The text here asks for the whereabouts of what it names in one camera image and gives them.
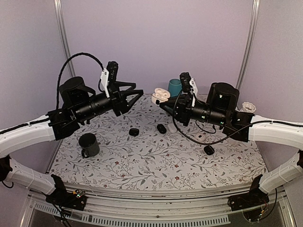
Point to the dark grey mug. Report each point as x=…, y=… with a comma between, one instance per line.
x=88, y=143

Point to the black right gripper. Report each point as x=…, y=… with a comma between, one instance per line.
x=183, y=109

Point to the aluminium frame post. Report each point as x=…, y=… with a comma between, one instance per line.
x=249, y=42
x=61, y=27

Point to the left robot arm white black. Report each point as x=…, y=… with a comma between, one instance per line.
x=80, y=105

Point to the white earbud case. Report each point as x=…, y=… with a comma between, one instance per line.
x=160, y=95
x=200, y=137
x=171, y=127

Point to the black earbud case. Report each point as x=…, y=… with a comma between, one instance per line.
x=209, y=150
x=161, y=128
x=134, y=132

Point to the aluminium front rail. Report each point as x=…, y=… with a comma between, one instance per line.
x=183, y=208

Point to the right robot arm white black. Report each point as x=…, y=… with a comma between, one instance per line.
x=220, y=109

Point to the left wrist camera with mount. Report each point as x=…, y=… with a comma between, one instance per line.
x=107, y=77

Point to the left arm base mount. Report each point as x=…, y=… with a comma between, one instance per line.
x=74, y=200

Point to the right aluminium frame post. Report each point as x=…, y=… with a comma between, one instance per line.
x=249, y=42

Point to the teal tall cup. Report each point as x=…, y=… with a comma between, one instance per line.
x=174, y=87

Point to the black earbud case centre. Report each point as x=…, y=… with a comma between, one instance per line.
x=161, y=128

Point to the left aluminium frame post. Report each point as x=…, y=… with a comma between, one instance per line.
x=61, y=27

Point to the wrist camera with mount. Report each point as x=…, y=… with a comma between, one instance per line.
x=189, y=86
x=107, y=77

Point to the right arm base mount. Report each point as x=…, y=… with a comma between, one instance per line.
x=254, y=197

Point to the black earbud case right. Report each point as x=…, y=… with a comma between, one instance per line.
x=209, y=150

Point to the white ribbed vase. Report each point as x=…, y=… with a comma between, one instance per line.
x=247, y=107

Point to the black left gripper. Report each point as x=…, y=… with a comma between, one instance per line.
x=119, y=100

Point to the white closed earbud case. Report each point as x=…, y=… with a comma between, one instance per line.
x=171, y=127

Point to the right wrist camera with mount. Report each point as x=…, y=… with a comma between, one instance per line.
x=189, y=86

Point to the black earbud case left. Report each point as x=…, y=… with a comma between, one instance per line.
x=134, y=132

